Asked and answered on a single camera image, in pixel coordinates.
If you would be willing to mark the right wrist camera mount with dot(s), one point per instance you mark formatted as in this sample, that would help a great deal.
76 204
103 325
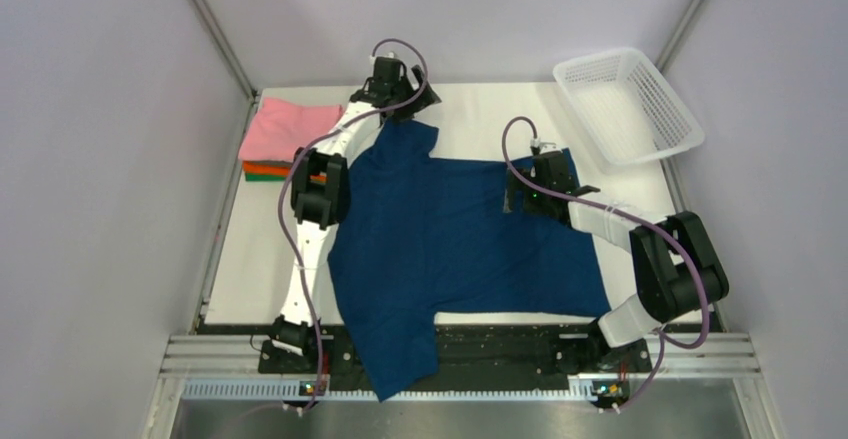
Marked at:
542 148

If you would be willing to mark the white plastic basket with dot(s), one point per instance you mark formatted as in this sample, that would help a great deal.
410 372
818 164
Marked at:
627 110

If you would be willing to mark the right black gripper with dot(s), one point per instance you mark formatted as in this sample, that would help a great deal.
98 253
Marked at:
529 207

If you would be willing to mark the right aluminium frame post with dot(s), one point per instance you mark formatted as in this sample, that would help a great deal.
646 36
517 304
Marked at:
679 34

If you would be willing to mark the white slotted cable duct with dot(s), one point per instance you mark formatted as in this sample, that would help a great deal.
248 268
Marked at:
302 390

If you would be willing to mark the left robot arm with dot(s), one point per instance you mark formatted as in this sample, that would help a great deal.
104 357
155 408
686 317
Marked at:
316 198

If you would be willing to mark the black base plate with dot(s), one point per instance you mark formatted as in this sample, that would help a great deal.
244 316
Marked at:
476 358

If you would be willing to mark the aluminium frame post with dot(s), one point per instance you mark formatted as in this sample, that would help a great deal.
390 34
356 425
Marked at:
216 34
679 34

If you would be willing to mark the pink folded t-shirt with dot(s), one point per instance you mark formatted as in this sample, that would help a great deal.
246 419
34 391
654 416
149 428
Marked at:
280 127

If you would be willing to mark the blue t-shirt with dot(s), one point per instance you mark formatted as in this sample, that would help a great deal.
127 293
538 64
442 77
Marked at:
427 235

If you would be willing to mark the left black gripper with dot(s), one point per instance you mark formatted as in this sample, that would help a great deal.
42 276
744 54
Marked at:
427 98

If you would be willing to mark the orange folded t-shirt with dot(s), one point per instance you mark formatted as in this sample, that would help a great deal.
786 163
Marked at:
263 169

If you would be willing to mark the grey folded t-shirt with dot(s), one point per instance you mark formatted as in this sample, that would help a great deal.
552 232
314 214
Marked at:
268 162

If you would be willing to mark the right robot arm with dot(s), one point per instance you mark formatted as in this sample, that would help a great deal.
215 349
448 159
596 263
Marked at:
676 267

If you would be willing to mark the left aluminium frame post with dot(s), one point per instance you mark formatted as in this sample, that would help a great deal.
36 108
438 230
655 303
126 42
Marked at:
216 34

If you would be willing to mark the green folded t-shirt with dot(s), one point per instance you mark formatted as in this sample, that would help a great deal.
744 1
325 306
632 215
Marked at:
251 177

